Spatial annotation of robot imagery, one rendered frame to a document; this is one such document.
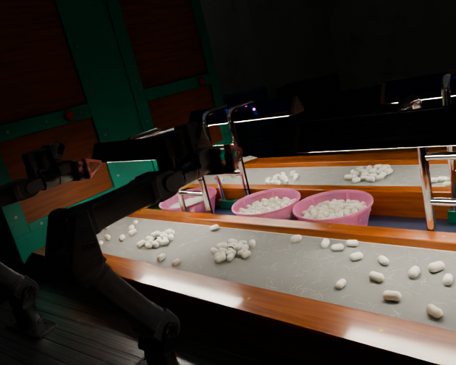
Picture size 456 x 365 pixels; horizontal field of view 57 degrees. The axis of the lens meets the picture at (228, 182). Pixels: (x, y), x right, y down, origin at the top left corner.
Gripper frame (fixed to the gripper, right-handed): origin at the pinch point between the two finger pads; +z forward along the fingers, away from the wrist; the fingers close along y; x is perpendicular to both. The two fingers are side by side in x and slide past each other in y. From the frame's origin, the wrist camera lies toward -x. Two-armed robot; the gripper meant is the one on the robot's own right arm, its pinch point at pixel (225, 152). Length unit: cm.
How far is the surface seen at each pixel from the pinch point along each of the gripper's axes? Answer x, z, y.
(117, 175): 15, 34, 94
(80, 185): 13, 16, 97
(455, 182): 26, 47, -45
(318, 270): 33.2, 1.4, -19.8
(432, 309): 32, -11, -49
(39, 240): 28, -9, 98
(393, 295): 32, -7, -41
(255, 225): 31.0, 21.3, 11.6
